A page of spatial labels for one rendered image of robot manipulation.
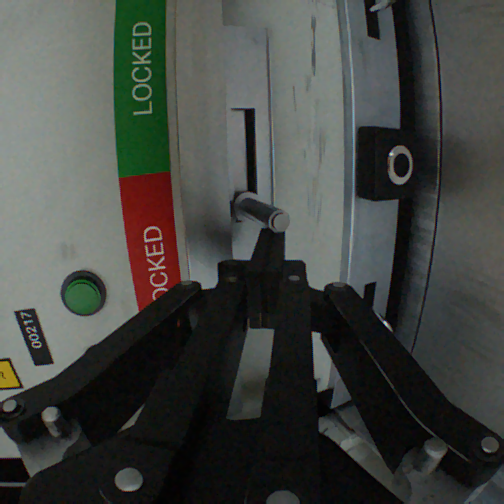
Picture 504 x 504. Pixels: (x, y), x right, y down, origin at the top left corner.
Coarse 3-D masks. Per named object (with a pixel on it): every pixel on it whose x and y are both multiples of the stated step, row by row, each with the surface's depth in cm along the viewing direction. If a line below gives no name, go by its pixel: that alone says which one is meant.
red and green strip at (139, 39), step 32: (128, 0) 16; (160, 0) 17; (128, 32) 17; (160, 32) 17; (128, 64) 17; (160, 64) 18; (128, 96) 18; (160, 96) 19; (128, 128) 19; (160, 128) 20; (128, 160) 19; (160, 160) 20; (128, 192) 20; (160, 192) 21; (128, 224) 21; (160, 224) 21; (160, 256) 22; (160, 288) 23
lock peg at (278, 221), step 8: (248, 192) 23; (240, 200) 23; (248, 200) 22; (256, 200) 22; (232, 208) 23; (240, 208) 23; (248, 208) 21; (256, 208) 20; (264, 208) 20; (272, 208) 19; (240, 216) 23; (248, 216) 22; (256, 216) 20; (264, 216) 19; (272, 216) 19; (280, 216) 19; (288, 216) 19; (264, 224) 19; (272, 224) 19; (280, 224) 19; (288, 224) 19; (280, 232) 19
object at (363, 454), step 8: (352, 448) 34; (360, 448) 34; (368, 448) 33; (352, 456) 33; (360, 456) 32; (368, 456) 35; (376, 456) 35; (360, 464) 34; (368, 464) 34; (376, 464) 33; (384, 464) 33; (376, 472) 32; (384, 472) 32; (384, 480) 31
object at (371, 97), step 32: (352, 0) 20; (352, 32) 21; (384, 32) 22; (352, 64) 22; (384, 64) 23; (352, 96) 23; (384, 96) 24; (352, 128) 24; (352, 160) 25; (352, 192) 26; (352, 224) 27; (384, 224) 28; (352, 256) 28; (384, 256) 29; (384, 288) 31
